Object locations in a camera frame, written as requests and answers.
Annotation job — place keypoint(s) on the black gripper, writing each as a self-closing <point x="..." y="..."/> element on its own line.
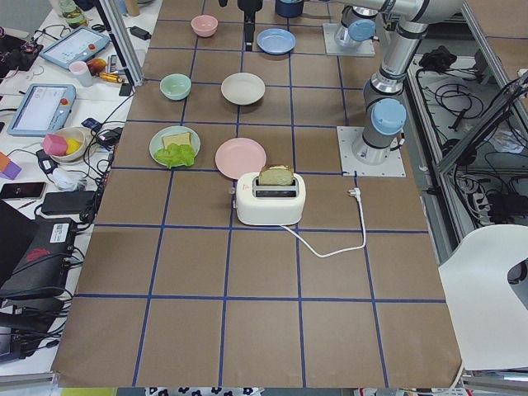
<point x="248" y="7"/>

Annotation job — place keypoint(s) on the blue plate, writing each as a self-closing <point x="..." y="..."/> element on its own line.
<point x="276" y="41"/>

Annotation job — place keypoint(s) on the pink plate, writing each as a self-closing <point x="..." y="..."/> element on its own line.
<point x="238" y="156"/>

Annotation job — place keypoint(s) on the pink bowl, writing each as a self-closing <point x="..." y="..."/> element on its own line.
<point x="204" y="25"/>

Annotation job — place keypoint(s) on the cream plate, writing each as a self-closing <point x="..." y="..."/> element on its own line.
<point x="243" y="88"/>

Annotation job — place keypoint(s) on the green bowl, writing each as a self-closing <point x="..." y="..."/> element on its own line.
<point x="175" y="86"/>

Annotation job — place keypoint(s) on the black power adapter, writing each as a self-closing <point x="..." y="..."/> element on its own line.
<point x="140" y="33"/>

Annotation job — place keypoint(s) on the bread slice on plate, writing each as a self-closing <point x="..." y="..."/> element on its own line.
<point x="176" y="139"/>

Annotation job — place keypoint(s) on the green plate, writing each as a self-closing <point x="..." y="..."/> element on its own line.
<point x="156" y="142"/>

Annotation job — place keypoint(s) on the green lettuce leaf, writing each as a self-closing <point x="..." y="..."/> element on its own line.
<point x="175" y="155"/>

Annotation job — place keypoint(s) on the bread slice in toaster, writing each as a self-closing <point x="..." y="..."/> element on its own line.
<point x="276" y="175"/>

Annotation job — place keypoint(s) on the upper teach pendant tablet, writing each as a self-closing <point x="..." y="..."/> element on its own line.
<point x="81" y="44"/>

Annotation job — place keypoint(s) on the teach pendant tablet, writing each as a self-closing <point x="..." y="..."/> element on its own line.
<point x="43" y="110"/>
<point x="81" y="44"/>

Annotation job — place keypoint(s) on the pink cup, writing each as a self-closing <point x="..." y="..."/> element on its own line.
<point x="81" y="72"/>

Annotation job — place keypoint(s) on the glass bottle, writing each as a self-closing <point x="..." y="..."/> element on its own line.
<point x="72" y="14"/>

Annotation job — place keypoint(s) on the white toaster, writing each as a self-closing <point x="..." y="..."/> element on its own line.
<point x="261" y="205"/>

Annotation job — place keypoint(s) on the yellow toy fruit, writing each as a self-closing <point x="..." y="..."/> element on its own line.
<point x="73" y="146"/>

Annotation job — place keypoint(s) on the beige bowl with toys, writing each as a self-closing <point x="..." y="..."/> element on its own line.
<point x="80" y="134"/>

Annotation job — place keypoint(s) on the lower teach pendant tablet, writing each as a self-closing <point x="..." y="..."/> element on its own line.
<point x="43" y="110"/>

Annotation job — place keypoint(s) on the pink toy block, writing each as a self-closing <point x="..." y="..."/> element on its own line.
<point x="54" y="144"/>

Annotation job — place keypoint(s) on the black smartphone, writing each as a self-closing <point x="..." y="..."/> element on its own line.
<point x="23" y="190"/>

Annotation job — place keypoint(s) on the purple toy block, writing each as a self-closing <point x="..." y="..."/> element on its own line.
<point x="8" y="169"/>

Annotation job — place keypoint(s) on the white chair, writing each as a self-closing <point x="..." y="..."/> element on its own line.
<point x="489" y="319"/>

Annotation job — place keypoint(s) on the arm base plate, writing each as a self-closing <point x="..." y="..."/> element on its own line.
<point x="360" y="159"/>
<point x="339" y="43"/>

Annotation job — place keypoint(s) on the aluminium frame post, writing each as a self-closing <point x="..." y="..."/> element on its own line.
<point x="113" y="22"/>

